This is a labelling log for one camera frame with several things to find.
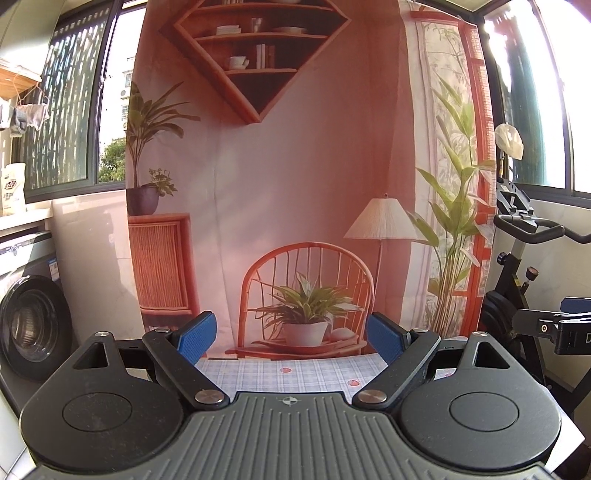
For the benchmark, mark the hanging laundry rack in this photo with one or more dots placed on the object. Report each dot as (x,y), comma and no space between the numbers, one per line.
(24,104)

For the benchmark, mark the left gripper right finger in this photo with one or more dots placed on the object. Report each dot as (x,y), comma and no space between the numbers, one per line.
(407,354)

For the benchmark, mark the dark framed left window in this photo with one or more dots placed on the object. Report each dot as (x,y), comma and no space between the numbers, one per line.
(86,82)

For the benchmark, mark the white detergent bag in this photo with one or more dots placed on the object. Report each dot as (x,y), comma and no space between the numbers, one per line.
(12,189)

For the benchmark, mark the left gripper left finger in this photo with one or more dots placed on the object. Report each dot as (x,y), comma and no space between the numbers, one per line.
(175,355)

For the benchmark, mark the blue plaid tablecloth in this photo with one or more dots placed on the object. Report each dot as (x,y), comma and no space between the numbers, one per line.
(347,375)

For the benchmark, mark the right window frame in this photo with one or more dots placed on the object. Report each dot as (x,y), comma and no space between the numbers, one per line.
(538,57)

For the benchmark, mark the printed room backdrop cloth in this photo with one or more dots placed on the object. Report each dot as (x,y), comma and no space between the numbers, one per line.
(295,166)

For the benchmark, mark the grey washing machine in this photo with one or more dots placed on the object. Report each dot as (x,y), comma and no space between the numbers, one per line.
(36,325)

